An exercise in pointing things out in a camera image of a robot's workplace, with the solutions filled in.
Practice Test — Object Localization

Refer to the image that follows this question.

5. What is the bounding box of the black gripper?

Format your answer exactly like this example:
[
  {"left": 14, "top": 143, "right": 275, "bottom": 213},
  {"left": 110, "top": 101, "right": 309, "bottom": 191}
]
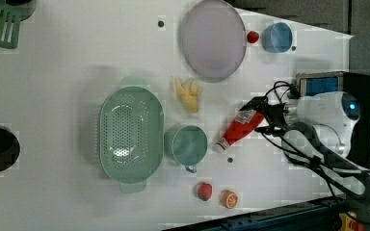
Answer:
[{"left": 240, "top": 96, "right": 288, "bottom": 135}]

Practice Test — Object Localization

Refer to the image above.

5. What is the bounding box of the red ketchup bottle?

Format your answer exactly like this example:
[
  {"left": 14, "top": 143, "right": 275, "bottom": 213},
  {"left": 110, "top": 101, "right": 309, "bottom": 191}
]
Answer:
[{"left": 213, "top": 110, "right": 264, "bottom": 153}]

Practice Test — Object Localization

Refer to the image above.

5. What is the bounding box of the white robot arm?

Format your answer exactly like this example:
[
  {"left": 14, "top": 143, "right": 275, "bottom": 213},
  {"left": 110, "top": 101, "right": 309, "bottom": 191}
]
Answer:
[{"left": 240, "top": 91, "right": 360, "bottom": 158}]

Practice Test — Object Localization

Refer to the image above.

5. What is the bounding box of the black toaster oven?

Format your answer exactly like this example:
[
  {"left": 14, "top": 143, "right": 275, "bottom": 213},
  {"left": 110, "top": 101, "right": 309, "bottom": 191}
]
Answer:
[{"left": 296, "top": 71, "right": 370, "bottom": 168}]

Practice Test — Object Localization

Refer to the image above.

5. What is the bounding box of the peeled yellow banana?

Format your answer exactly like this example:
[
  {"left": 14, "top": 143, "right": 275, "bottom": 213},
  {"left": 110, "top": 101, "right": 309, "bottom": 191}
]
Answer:
[{"left": 174, "top": 78, "right": 202, "bottom": 114}]

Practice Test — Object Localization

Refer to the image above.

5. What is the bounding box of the blue bowl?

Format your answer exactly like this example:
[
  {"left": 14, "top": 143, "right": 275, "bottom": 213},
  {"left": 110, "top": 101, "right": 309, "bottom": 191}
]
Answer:
[{"left": 262, "top": 22, "right": 293, "bottom": 53}]

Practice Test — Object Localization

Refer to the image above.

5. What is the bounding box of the small red strawberry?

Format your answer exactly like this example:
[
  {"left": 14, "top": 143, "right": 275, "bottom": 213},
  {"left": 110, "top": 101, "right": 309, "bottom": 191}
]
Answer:
[{"left": 247, "top": 31, "right": 260, "bottom": 43}]

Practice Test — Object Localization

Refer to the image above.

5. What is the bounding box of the orange slice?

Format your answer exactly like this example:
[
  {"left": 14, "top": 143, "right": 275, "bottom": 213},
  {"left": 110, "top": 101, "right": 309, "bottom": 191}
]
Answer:
[{"left": 222, "top": 191, "right": 239, "bottom": 209}]

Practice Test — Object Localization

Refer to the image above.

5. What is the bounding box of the purple round plate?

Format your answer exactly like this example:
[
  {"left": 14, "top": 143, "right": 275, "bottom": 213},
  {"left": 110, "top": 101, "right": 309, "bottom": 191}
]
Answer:
[{"left": 180, "top": 0, "right": 247, "bottom": 82}]

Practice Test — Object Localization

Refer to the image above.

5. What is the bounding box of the large red strawberry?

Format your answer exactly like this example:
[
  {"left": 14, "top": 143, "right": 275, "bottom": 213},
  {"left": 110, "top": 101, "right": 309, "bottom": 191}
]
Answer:
[{"left": 197, "top": 182, "right": 213, "bottom": 201}]

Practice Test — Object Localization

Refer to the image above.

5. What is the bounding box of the green oval colander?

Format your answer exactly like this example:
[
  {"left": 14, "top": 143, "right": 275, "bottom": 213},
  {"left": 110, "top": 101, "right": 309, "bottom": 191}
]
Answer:
[{"left": 99, "top": 77, "right": 164, "bottom": 194}]

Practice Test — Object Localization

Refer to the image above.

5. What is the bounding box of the green cup with handle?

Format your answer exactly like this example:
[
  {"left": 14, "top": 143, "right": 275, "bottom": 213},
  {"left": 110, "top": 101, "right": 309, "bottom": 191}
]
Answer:
[{"left": 164, "top": 125, "right": 208, "bottom": 173}]

